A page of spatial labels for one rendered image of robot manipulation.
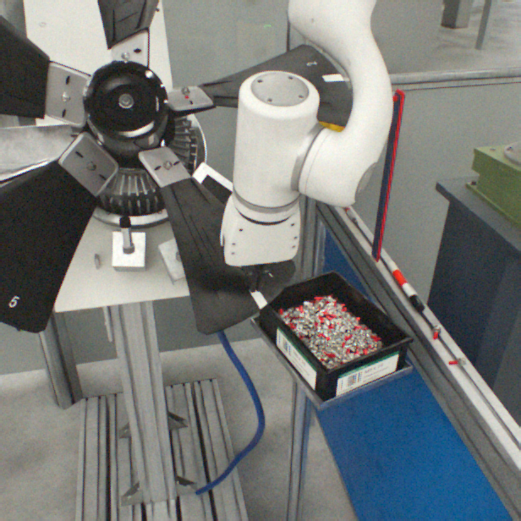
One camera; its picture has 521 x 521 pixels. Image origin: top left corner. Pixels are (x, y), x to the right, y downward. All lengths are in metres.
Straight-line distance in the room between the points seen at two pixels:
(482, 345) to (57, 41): 1.05
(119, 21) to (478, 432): 0.81
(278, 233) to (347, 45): 0.25
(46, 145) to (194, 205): 0.29
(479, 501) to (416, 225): 1.26
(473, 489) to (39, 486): 1.29
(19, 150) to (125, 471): 1.04
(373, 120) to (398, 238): 1.49
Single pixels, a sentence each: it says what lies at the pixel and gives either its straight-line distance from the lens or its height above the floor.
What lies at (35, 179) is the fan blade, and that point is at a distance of 0.85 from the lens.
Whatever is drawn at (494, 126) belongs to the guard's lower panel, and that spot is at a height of 0.82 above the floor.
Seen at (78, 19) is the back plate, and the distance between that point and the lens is 1.23.
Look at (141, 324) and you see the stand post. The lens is 1.22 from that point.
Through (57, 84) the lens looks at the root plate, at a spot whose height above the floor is 1.23.
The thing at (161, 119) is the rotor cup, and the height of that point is 1.20.
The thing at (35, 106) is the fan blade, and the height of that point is 1.20.
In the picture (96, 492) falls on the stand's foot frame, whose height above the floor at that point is 0.08.
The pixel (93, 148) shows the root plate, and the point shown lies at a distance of 0.88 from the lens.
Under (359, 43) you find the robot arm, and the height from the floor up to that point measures 1.34.
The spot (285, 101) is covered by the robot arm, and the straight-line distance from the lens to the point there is 0.60.
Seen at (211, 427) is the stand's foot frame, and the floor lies 0.08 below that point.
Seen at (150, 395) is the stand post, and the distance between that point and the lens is 1.36.
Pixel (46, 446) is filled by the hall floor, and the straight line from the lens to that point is 1.98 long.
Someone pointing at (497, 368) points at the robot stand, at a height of 0.62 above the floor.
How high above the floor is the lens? 1.48
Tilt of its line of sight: 34 degrees down
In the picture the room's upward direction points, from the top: straight up
